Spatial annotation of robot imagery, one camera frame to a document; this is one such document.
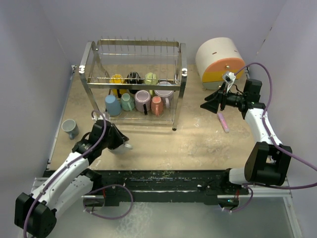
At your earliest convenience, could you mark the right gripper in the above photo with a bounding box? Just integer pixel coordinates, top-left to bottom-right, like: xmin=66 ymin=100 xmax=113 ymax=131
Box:
xmin=201 ymin=82 xmax=246 ymax=114

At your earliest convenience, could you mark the grey speckled mug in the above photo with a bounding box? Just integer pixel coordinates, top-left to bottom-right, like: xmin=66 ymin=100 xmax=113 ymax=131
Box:
xmin=108 ymin=143 xmax=133 ymax=155

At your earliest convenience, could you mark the blue cup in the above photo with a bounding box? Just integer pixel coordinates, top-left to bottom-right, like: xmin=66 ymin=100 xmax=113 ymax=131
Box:
xmin=105 ymin=95 xmax=121 ymax=116

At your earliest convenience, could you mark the teal cup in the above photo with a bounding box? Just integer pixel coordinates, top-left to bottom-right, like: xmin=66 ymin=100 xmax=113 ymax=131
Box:
xmin=120 ymin=93 xmax=135 ymax=111

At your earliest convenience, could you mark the lilac mug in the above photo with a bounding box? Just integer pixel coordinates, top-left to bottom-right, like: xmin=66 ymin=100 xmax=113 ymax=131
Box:
xmin=154 ymin=90 xmax=174 ymax=108

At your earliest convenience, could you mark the purple mug black handle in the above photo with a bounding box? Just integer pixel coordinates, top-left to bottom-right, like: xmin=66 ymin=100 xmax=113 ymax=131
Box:
xmin=135 ymin=90 xmax=151 ymax=115

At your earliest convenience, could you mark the small grey cup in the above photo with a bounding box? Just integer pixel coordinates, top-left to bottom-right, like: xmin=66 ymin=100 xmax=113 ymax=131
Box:
xmin=61 ymin=119 xmax=79 ymax=140

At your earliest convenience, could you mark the salmon pink mug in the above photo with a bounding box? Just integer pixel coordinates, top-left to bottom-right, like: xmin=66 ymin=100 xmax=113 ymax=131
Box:
xmin=151 ymin=96 xmax=163 ymax=117

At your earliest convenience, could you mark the yellow mug black handle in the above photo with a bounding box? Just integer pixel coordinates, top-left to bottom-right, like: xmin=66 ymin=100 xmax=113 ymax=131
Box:
xmin=110 ymin=74 xmax=127 ymax=98

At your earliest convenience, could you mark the black mug white interior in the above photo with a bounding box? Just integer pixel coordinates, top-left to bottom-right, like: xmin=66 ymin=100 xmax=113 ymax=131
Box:
xmin=127 ymin=71 xmax=144 ymax=96

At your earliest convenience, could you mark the metal dish rack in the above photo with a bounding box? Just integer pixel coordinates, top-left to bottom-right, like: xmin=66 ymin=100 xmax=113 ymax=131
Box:
xmin=78 ymin=39 xmax=188 ymax=131

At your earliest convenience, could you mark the lime green mug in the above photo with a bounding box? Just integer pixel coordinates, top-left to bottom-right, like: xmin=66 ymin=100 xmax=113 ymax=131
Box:
xmin=144 ymin=72 xmax=158 ymax=85

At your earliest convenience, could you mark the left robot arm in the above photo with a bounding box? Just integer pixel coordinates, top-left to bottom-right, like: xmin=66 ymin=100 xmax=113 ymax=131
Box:
xmin=14 ymin=119 xmax=132 ymax=238

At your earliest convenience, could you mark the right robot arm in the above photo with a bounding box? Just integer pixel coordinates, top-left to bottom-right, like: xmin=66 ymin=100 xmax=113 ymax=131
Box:
xmin=200 ymin=79 xmax=292 ymax=194

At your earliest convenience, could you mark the pink tube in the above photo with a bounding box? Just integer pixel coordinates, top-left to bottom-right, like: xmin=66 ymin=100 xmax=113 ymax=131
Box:
xmin=217 ymin=113 xmax=230 ymax=133

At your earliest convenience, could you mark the round drawer box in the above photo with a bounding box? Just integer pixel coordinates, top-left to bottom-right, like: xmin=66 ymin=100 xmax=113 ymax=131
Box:
xmin=195 ymin=37 xmax=245 ymax=90

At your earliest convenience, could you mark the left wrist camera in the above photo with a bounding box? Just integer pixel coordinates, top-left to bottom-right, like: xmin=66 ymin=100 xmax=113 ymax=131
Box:
xmin=94 ymin=112 xmax=110 ymax=121

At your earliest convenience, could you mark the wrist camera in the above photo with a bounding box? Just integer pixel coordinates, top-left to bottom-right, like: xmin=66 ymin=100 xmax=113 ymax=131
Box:
xmin=94 ymin=112 xmax=110 ymax=121
xmin=222 ymin=71 xmax=236 ymax=92

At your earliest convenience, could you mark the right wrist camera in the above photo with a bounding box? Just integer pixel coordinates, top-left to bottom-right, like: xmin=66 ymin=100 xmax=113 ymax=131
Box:
xmin=222 ymin=71 xmax=236 ymax=92

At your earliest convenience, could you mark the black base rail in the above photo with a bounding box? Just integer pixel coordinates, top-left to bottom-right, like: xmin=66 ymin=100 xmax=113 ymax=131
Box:
xmin=82 ymin=169 xmax=249 ymax=207

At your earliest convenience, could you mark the aluminium frame rail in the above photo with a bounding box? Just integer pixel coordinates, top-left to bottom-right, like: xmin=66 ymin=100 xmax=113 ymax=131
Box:
xmin=31 ymin=178 xmax=292 ymax=197

